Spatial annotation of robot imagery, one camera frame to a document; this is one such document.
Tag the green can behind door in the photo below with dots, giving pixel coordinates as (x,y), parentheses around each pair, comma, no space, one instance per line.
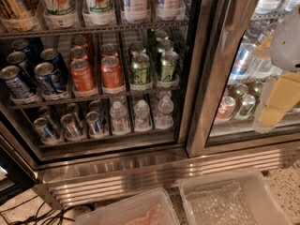
(247,104)

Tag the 7up bottle right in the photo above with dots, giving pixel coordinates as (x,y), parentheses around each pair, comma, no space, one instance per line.
(100,11)

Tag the blue pepsi can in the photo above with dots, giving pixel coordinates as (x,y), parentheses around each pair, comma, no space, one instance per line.
(49,78)
(15,82)

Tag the left clear plastic bin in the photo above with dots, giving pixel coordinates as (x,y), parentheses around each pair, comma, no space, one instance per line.
(119,213)

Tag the right clear water bottle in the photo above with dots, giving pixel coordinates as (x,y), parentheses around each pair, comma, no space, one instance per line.
(164,116)

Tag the open left fridge door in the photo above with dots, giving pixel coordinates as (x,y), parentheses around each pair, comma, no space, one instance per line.
(14,179)

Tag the bubble wrap in bin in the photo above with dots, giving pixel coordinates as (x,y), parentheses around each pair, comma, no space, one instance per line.
(222,204)

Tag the left clear water bottle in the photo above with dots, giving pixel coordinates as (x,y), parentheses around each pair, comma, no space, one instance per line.
(119,116)

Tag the front orange soda can right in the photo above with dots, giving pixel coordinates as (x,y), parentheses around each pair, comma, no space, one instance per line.
(111,72)

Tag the red bull can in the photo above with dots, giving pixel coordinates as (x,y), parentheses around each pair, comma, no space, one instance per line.
(242,62)

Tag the bottom right slim can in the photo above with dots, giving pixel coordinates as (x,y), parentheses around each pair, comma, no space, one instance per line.
(94,122)

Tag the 7up bottle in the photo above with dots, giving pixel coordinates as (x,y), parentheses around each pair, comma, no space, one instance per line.
(100,11)
(59,13)

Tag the pink cloth in bin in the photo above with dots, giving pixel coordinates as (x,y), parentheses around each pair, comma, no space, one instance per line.
(154,216)

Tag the orange soda can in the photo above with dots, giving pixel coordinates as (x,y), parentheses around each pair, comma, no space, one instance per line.
(82,75)
(111,72)

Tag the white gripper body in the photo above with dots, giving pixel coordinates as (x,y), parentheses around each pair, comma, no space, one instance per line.
(287,47)

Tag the gold label bottle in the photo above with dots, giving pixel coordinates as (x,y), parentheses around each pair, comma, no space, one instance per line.
(20,11)

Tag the orange can behind door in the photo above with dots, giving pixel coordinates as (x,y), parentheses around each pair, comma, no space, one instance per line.
(226,108)

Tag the bottom left slim can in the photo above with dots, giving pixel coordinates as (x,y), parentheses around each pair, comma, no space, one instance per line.
(44,129)

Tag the right clear plastic bin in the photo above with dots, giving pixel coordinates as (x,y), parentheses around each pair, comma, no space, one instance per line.
(261,202)

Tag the front left blue pepsi can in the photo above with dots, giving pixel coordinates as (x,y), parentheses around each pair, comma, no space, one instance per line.
(15,82)

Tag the right glass fridge door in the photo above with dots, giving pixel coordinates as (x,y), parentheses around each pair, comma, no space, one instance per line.
(237,22)

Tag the clear plastic bin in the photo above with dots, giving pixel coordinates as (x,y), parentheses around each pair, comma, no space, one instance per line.
(261,202)
(119,213)

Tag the slim can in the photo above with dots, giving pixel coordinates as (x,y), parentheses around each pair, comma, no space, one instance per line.
(94,122)
(44,129)
(71,126)

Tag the clear water bottle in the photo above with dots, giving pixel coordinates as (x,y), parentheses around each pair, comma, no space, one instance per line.
(119,116)
(164,116)
(142,116)

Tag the middle clear water bottle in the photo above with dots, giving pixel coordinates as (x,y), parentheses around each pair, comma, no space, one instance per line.
(142,116)

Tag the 7up bottle left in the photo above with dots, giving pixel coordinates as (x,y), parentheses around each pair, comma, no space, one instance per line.
(59,13)

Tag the front orange soda can left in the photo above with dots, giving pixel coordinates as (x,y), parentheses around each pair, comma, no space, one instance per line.
(82,75)

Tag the front green can left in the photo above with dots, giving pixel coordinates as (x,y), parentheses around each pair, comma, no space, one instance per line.
(140,69)

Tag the front green can right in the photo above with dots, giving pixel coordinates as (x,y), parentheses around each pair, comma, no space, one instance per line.
(167,66)

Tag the bottom middle slim can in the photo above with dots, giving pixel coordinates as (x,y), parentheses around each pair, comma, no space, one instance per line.
(71,126)

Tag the stainless steel display fridge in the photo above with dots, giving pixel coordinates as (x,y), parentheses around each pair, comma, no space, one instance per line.
(92,168)

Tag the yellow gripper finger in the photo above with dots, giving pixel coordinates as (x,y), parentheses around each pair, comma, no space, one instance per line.
(278,96)
(263,50)

